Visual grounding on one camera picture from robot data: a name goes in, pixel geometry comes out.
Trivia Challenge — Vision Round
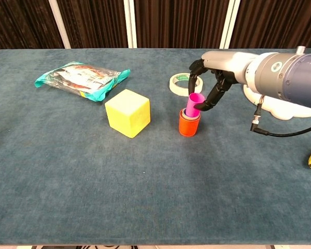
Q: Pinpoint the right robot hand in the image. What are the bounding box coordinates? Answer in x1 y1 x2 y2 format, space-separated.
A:
188 50 256 112

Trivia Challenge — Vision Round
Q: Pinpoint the pink plastic cup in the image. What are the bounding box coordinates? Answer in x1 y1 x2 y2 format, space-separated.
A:
185 92 205 118

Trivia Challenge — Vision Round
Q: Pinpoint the masking tape roll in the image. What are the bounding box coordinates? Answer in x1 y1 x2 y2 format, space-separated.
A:
169 73 204 98

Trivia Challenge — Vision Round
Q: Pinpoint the orange plastic cup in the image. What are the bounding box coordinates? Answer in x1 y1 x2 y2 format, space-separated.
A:
178 108 202 137

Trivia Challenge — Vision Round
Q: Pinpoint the white fish toy board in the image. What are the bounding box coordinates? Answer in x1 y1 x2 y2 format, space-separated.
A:
242 84 311 120

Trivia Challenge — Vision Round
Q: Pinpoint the yellow foam cube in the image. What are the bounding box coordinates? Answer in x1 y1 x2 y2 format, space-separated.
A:
104 89 151 139

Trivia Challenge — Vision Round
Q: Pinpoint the teal snack bag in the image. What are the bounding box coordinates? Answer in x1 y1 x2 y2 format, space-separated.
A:
34 61 131 102

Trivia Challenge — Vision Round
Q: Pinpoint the teal table cloth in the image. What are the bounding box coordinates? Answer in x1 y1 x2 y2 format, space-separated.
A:
0 48 311 246

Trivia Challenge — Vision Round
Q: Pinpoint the white partition post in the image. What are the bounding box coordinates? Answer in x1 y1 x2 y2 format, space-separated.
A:
48 0 72 49
123 0 137 49
219 0 241 49

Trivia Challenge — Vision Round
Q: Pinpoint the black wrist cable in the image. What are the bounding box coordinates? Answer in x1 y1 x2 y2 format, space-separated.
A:
250 95 311 137

